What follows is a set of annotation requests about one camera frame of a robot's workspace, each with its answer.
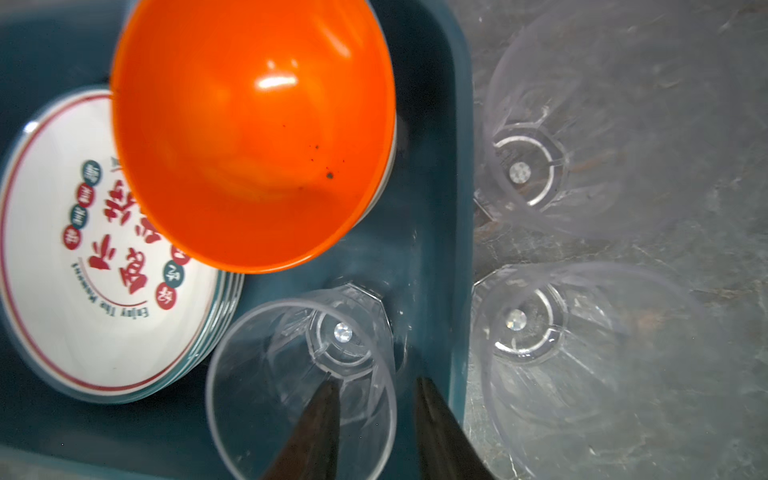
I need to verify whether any clear drinking glass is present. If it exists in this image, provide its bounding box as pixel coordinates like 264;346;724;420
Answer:
206;283;397;479

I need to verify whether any orange plastic bowl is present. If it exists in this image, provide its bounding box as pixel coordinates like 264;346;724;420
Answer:
110;1;397;274

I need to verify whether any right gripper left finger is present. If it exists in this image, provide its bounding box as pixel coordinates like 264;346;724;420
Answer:
262;380;341;480

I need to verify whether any white plate green flower motif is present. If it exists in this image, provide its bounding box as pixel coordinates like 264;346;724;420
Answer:
0;83;246;404

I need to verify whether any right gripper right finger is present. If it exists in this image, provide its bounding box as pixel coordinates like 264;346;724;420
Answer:
415;377;494;480

